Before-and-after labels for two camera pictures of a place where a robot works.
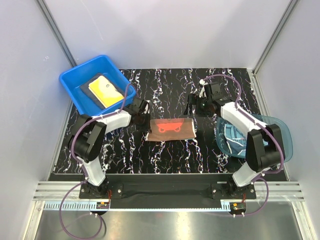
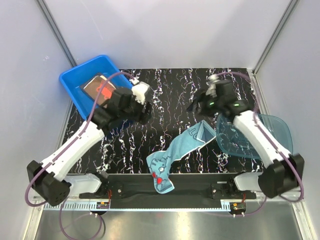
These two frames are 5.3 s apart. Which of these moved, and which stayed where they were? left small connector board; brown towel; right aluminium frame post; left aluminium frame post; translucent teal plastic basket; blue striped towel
Moved: brown towel; blue striped towel
Stayed: left small connector board; right aluminium frame post; translucent teal plastic basket; left aluminium frame post
